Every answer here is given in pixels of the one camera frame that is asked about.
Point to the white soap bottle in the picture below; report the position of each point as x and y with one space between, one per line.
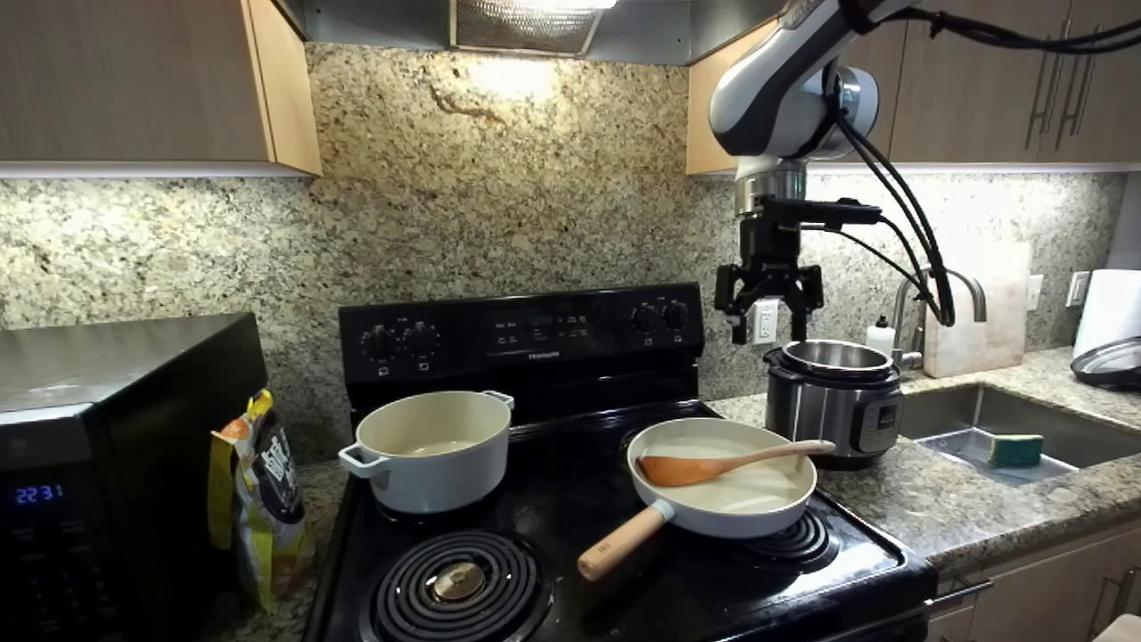
882 337

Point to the left upper wooden cabinet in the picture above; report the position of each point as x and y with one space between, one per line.
154 89

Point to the lower wooden cabinet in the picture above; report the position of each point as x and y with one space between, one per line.
1059 594

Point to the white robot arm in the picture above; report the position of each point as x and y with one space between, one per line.
778 104

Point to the steel range hood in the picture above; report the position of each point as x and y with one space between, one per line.
590 31

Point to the stainless steel sink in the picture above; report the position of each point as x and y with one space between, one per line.
965 420

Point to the stainless steel pressure cooker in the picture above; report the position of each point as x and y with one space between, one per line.
836 389

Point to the wooden cabinet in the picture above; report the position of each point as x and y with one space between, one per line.
154 89
1059 594
990 80

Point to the black microwave oven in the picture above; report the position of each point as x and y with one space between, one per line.
104 435

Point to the yellow black snack bag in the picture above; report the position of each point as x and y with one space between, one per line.
256 506

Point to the chrome kitchen faucet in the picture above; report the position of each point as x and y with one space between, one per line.
936 299

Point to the white cutting board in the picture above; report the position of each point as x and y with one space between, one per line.
990 288

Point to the white pot with handles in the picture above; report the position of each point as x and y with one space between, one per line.
432 450

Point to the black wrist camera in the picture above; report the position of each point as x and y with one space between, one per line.
818 212

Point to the green yellow sponge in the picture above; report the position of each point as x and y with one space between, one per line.
1018 450

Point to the white frying pan wooden handle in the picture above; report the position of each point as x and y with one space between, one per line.
742 506

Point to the wooden spatula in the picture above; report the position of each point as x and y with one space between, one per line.
672 471

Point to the right upper wooden cabinet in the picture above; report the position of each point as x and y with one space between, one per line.
990 80

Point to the black round object on counter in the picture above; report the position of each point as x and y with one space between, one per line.
1115 366

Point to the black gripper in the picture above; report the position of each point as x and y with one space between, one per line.
769 269

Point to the black electric stove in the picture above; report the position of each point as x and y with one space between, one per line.
581 374

